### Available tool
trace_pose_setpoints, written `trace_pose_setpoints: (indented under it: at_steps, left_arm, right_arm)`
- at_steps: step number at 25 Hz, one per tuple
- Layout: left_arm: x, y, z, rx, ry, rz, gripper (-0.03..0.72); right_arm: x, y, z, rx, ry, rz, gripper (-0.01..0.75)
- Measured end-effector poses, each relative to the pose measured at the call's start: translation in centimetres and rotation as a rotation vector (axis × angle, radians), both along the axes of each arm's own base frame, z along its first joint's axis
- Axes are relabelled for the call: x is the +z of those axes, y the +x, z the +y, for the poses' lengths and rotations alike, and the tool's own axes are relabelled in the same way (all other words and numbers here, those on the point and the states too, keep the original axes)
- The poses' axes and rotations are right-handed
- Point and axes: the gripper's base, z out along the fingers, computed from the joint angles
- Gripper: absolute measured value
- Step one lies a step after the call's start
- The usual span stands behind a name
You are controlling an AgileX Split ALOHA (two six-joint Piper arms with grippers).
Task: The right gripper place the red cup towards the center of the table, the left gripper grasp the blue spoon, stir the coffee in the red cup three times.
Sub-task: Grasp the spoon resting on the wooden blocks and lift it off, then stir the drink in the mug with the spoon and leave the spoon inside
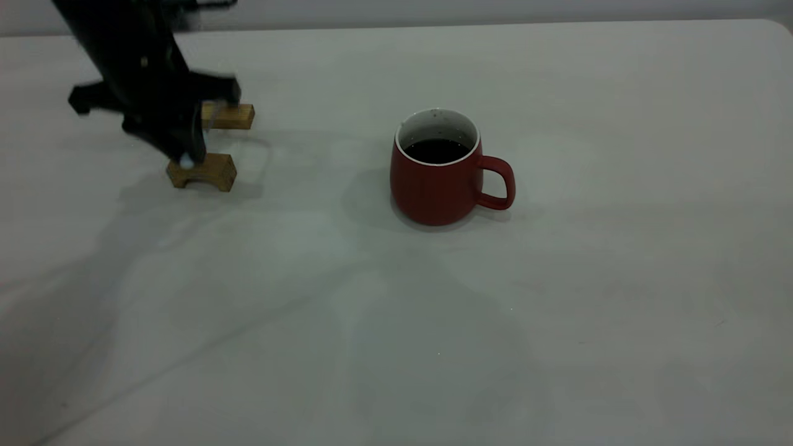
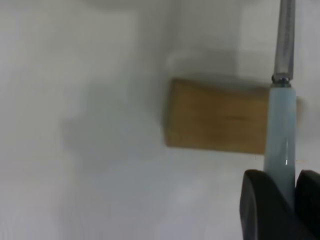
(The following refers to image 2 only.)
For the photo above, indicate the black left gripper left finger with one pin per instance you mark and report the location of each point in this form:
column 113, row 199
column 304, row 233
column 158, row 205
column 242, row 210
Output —
column 262, row 207

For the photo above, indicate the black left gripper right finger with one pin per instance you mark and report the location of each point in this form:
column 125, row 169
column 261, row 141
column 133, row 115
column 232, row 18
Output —
column 308, row 200

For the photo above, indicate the arched wooden block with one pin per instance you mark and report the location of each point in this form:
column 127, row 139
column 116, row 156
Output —
column 215, row 117

